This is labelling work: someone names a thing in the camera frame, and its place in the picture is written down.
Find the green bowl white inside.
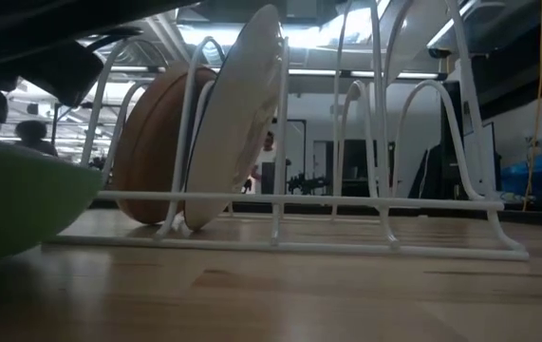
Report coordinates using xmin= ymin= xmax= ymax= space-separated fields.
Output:
xmin=0 ymin=133 xmax=104 ymax=267

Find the blue patterned plate white underside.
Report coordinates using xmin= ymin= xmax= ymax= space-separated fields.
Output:
xmin=182 ymin=3 xmax=284 ymax=233

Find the dark shelf unit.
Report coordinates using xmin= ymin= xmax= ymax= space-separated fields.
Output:
xmin=462 ymin=0 xmax=542 ymax=115

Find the white board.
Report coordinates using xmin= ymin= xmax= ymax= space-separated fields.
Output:
xmin=462 ymin=121 xmax=498 ymax=196

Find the black equipment cabinet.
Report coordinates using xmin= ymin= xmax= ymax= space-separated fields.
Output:
xmin=325 ymin=140 xmax=395 ymax=199

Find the white wire dish rack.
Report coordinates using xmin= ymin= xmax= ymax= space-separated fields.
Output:
xmin=45 ymin=0 xmax=531 ymax=262

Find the person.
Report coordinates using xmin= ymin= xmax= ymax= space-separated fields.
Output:
xmin=250 ymin=131 xmax=279 ymax=195
xmin=13 ymin=120 xmax=59 ymax=158

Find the blue tarp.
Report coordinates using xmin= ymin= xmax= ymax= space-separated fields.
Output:
xmin=501 ymin=149 xmax=542 ymax=197

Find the brown wooden plate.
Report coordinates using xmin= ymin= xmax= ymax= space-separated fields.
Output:
xmin=108 ymin=60 xmax=219 ymax=226

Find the black display stand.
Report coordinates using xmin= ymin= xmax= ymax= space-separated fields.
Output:
xmin=407 ymin=80 xmax=466 ymax=200

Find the yellow hanging cable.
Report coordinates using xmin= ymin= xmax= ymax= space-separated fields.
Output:
xmin=521 ymin=0 xmax=542 ymax=213

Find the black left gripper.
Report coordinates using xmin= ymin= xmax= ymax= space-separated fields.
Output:
xmin=0 ymin=45 xmax=104 ymax=125

